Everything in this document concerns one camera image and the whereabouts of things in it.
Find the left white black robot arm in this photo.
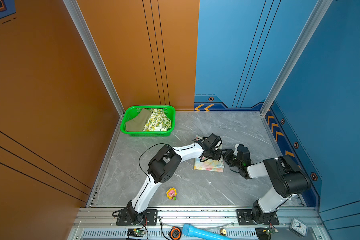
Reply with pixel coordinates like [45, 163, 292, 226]
[126, 134, 222, 224]

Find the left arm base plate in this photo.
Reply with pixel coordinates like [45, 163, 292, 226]
[115, 209, 158, 226]

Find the yellow flower toy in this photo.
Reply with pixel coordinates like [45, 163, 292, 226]
[166, 188, 177, 201]

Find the left green circuit board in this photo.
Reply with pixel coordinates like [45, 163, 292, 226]
[126, 228, 147, 240]

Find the right green circuit board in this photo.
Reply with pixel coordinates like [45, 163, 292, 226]
[262, 228, 279, 236]

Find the pastel floral skirt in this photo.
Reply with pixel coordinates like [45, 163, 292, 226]
[194, 157, 225, 173]

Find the olive green skirt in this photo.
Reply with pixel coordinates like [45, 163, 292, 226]
[126, 109, 152, 132]

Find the yellow green patterned skirt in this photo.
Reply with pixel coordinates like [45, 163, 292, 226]
[143, 109, 172, 132]

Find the green circuit board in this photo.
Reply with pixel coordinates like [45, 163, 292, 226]
[126, 228, 147, 240]
[262, 228, 279, 236]

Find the green plastic basket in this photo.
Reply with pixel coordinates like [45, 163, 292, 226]
[121, 105, 176, 137]

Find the small white alarm clock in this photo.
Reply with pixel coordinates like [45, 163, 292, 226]
[290, 218, 309, 237]

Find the orange black tape measure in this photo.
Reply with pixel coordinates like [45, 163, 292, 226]
[168, 227, 182, 240]

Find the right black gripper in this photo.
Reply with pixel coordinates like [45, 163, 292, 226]
[221, 149, 243, 170]

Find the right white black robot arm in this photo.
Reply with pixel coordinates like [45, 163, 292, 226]
[222, 144, 311, 225]

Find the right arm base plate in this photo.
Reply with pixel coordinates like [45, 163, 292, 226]
[236, 209, 280, 226]

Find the blue cylindrical flashlight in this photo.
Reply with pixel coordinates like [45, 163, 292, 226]
[183, 224, 231, 240]

